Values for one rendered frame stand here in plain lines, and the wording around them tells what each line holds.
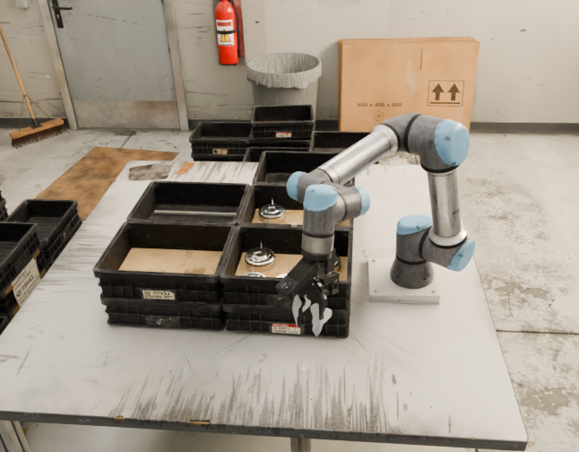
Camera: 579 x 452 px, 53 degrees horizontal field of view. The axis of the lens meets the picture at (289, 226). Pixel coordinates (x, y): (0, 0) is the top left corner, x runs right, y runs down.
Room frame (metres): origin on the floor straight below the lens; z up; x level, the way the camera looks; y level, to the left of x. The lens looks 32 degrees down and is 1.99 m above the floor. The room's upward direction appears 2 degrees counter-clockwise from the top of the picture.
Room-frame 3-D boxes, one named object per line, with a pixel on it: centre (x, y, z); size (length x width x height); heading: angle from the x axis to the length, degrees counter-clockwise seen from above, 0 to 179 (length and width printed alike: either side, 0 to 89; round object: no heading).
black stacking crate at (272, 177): (2.11, -0.07, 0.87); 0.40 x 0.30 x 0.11; 83
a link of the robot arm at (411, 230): (1.63, -0.42, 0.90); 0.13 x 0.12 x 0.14; 44
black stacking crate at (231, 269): (1.52, 0.00, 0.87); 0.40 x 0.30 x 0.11; 83
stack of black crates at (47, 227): (2.52, 1.29, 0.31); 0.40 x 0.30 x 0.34; 174
